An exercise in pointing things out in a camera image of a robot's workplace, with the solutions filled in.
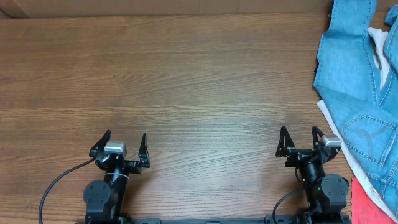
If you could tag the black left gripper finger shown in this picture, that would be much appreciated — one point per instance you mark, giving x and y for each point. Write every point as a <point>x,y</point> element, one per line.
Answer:
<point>99,146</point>
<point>143,154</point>

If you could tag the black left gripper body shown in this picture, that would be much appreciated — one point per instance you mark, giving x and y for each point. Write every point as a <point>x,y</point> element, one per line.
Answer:
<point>132,167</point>

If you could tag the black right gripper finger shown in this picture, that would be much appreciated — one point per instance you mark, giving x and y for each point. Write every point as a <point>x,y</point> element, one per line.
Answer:
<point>286,145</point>
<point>317,135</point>

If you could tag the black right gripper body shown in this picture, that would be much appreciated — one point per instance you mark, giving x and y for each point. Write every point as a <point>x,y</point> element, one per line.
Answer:
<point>300,159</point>

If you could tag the blue denim jeans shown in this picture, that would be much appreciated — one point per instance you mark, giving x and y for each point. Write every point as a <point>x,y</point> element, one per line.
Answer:
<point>357,87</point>

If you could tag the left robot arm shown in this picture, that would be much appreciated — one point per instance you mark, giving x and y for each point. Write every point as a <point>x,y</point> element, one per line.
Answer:
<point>104,198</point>

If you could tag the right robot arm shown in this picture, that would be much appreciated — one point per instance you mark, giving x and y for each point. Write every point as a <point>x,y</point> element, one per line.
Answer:
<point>326,193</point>

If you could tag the red cloth garment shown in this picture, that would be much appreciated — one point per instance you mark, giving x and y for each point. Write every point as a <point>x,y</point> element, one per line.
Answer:
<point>364,210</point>

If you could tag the white cloth garment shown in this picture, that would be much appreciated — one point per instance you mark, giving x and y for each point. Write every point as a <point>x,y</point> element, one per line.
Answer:
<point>348,155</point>

